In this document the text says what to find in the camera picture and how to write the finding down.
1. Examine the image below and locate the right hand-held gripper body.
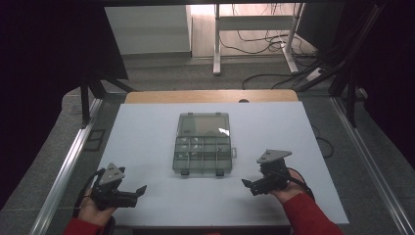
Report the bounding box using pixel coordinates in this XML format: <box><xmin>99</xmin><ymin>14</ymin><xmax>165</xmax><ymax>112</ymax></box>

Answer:
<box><xmin>250</xmin><ymin>149</ymin><xmax>294</xmax><ymax>197</ymax></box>

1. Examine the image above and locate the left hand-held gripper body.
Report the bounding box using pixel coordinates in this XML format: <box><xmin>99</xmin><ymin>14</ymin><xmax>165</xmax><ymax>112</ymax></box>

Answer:
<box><xmin>90</xmin><ymin>162</ymin><xmax>139</xmax><ymax>211</ymax></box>

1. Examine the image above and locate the transparent grey compartment storage box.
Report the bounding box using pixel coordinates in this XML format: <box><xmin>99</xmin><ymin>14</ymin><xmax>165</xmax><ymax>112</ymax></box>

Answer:
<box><xmin>171</xmin><ymin>112</ymin><xmax>238</xmax><ymax>177</ymax></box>

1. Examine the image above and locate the person's right hand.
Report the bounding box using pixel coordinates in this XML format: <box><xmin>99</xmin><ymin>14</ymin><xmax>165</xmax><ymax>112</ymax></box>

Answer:
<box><xmin>268</xmin><ymin>168</ymin><xmax>306</xmax><ymax>206</ymax></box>

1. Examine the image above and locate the white table board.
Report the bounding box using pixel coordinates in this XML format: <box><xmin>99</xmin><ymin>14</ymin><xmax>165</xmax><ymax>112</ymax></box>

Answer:
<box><xmin>97</xmin><ymin>101</ymin><xmax>350</xmax><ymax>228</ymax></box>

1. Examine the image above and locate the black metal stand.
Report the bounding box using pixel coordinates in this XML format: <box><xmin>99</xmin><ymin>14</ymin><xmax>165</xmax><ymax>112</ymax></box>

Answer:
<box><xmin>295</xmin><ymin>0</ymin><xmax>388</xmax><ymax>129</ymax></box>
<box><xmin>78</xmin><ymin>68</ymin><xmax>135</xmax><ymax>128</ymax></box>

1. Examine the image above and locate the wooden table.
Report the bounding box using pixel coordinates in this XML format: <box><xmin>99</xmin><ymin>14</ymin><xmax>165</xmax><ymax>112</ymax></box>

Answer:
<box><xmin>124</xmin><ymin>89</ymin><xmax>299</xmax><ymax>105</ymax></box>

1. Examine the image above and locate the white power strip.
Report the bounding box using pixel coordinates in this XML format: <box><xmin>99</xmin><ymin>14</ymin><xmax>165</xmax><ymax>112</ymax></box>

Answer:
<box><xmin>305</xmin><ymin>67</ymin><xmax>324</xmax><ymax>82</ymax></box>

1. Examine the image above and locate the dark curtain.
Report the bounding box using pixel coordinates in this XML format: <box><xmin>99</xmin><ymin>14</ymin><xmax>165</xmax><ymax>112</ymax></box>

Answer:
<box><xmin>339</xmin><ymin>0</ymin><xmax>415</xmax><ymax>170</ymax></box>
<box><xmin>0</xmin><ymin>0</ymin><xmax>129</xmax><ymax>210</ymax></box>

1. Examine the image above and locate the white cabinet panel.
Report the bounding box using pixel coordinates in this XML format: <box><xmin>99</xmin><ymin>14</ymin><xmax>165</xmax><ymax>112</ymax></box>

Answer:
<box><xmin>104</xmin><ymin>4</ymin><xmax>194</xmax><ymax>56</ymax></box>

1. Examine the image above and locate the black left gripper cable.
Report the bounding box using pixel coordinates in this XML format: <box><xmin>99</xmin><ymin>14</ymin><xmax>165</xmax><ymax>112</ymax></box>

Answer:
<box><xmin>72</xmin><ymin>168</ymin><xmax>106</xmax><ymax>218</ymax></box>

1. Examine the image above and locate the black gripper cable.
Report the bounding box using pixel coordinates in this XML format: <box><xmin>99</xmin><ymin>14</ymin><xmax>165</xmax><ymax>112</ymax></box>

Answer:
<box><xmin>72</xmin><ymin>168</ymin><xmax>106</xmax><ymax>218</ymax></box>
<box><xmin>286</xmin><ymin>166</ymin><xmax>316</xmax><ymax>201</ymax></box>

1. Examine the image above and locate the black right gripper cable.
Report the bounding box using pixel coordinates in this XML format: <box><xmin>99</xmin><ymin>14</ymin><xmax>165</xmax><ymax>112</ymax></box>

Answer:
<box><xmin>286</xmin><ymin>166</ymin><xmax>316</xmax><ymax>201</ymax></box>

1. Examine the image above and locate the aluminium rail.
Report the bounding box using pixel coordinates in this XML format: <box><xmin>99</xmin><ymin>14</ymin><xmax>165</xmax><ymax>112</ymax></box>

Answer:
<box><xmin>329</xmin><ymin>96</ymin><xmax>415</xmax><ymax>235</ymax></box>
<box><xmin>28</xmin><ymin>97</ymin><xmax>104</xmax><ymax>235</ymax></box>

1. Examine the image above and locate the thin black floor cable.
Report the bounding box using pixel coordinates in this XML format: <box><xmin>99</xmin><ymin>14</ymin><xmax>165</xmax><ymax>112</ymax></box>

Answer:
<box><xmin>310</xmin><ymin>124</ymin><xmax>335</xmax><ymax>160</ymax></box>

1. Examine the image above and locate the tangle of black floor cables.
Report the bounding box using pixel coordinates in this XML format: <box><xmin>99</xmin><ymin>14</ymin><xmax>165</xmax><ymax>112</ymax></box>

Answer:
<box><xmin>218</xmin><ymin>3</ymin><xmax>341</xmax><ymax>91</ymax></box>

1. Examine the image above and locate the white metal desk frame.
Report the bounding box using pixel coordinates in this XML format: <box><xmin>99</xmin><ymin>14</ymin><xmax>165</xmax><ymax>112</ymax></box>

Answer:
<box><xmin>212</xmin><ymin>3</ymin><xmax>306</xmax><ymax>76</ymax></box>

